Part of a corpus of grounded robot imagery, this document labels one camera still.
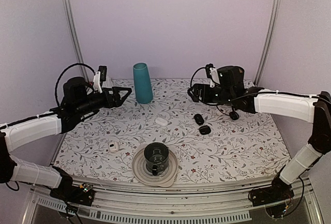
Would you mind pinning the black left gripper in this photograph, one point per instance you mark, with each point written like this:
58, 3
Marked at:
116, 101

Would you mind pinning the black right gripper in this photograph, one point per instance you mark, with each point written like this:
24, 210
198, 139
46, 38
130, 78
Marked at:
206, 98

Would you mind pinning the white earbuds charging case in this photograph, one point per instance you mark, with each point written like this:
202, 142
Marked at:
161, 121

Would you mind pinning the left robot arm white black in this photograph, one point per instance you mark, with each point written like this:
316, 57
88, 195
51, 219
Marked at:
20, 133

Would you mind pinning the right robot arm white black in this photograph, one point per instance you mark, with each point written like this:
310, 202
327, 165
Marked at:
313, 109

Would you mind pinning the black earbud case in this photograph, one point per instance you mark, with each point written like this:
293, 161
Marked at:
204, 130

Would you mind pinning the small white earbud case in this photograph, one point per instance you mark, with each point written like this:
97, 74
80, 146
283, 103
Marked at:
113, 147

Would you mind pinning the white ribbed plastic object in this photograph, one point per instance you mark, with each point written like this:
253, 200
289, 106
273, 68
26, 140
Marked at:
108, 83

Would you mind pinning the black cylindrical object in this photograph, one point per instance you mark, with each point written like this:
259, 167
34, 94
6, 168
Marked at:
199, 119
234, 115

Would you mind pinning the teal plastic cup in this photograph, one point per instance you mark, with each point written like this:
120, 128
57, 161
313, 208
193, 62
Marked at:
142, 83

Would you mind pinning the white floral table mat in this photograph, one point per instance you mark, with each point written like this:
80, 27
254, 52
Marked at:
247, 148

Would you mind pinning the dark brown plastic cup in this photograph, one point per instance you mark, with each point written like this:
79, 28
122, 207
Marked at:
240, 72

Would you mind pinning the dark green glass mug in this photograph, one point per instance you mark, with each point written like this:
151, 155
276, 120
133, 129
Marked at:
156, 156

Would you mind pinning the beige round plate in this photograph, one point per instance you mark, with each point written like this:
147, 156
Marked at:
165, 179

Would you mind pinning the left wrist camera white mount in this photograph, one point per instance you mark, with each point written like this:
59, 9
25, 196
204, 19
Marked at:
99, 77

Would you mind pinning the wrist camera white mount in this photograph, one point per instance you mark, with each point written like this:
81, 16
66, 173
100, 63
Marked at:
212, 74
99, 77

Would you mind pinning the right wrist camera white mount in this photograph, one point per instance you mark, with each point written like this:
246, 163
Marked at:
212, 74

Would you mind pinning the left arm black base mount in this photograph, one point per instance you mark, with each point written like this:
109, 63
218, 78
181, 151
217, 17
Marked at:
67, 192

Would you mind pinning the aluminium front rail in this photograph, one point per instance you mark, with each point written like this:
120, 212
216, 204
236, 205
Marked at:
225, 202

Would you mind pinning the left aluminium frame post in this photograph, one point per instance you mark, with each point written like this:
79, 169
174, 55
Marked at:
72, 30

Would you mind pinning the aluminium frame post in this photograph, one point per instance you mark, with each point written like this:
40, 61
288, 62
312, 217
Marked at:
72, 30
268, 41

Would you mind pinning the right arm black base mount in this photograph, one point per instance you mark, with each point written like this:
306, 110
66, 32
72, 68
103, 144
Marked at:
276, 192

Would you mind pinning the right aluminium frame post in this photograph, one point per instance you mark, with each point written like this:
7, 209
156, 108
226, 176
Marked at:
268, 41

